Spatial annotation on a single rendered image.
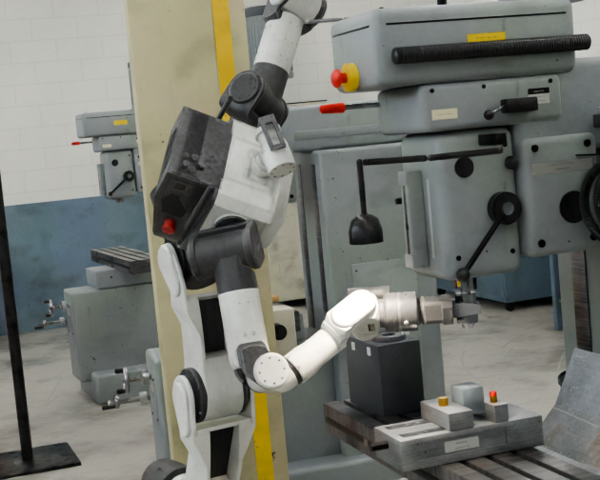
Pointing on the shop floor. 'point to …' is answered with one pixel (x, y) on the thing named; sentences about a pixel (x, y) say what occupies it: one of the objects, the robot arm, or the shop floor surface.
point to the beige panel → (163, 24)
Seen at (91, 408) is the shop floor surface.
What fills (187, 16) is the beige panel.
